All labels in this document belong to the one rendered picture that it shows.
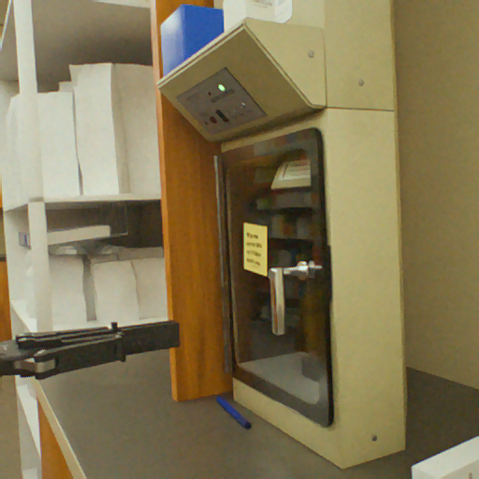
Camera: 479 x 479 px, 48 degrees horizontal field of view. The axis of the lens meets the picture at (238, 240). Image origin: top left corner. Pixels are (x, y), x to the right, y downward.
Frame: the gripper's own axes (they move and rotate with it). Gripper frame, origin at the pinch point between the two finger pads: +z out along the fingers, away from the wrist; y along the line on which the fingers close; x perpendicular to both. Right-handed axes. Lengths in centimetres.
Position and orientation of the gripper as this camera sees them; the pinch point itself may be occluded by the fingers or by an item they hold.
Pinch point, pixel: (149, 337)
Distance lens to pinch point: 66.3
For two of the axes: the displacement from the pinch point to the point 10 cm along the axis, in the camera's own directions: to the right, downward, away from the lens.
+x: 0.4, 10.0, 0.5
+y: -4.6, -0.3, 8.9
